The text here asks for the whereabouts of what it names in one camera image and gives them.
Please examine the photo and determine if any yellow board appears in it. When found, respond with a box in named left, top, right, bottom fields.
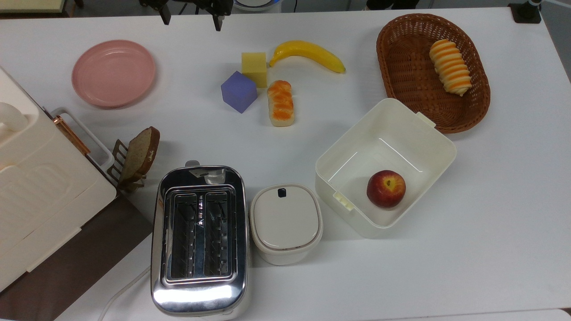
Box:
left=0, top=0, right=67, bottom=14

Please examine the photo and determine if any cream countertop oven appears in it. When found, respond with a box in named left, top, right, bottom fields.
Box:
left=0, top=67, right=117, bottom=292

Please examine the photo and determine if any brass toast rack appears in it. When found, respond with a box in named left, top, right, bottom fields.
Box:
left=107, top=139, right=147, bottom=193

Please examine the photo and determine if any blue white robot base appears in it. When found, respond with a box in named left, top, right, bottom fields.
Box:
left=233, top=0, right=282, bottom=12

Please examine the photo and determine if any white lidded pot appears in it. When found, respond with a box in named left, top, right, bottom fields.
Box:
left=249, top=183, right=324, bottom=266

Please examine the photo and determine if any yellow foam cube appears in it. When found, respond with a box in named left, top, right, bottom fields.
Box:
left=241, top=52, right=269, bottom=88

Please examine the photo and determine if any orange striped spiral bread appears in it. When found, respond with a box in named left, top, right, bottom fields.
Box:
left=429, top=39, right=472, bottom=97

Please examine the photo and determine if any purple foam cube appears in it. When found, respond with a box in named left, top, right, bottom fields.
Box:
left=221, top=70, right=258, bottom=114

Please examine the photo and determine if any yellow banana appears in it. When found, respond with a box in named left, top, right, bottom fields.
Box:
left=269, top=40, right=346, bottom=74

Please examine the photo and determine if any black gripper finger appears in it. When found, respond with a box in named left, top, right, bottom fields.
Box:
left=139, top=0, right=173, bottom=26
left=196, top=0, right=234, bottom=32

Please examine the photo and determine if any orange glazed bread loaf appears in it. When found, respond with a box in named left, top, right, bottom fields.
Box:
left=267, top=80, right=295, bottom=128

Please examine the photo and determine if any pink plate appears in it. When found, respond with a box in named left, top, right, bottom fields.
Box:
left=71, top=40, right=157, bottom=109

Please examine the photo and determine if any chrome two-slot toaster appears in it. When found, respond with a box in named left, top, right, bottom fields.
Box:
left=150, top=160, right=250, bottom=319

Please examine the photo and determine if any cream plastic container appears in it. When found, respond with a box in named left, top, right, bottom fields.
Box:
left=315, top=98, right=457, bottom=239

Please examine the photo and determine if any white toaster cable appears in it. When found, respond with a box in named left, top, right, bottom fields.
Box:
left=97, top=266, right=151, bottom=321

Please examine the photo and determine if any brown bread slice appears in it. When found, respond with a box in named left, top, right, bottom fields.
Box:
left=120, top=126, right=161, bottom=183

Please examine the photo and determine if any red apple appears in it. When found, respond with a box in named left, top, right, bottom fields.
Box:
left=366, top=170, right=407, bottom=209

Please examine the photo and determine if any brown wicker basket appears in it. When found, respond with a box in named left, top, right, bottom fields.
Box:
left=376, top=13, right=491, bottom=134

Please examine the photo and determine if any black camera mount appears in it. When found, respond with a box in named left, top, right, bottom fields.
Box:
left=509, top=0, right=543, bottom=24

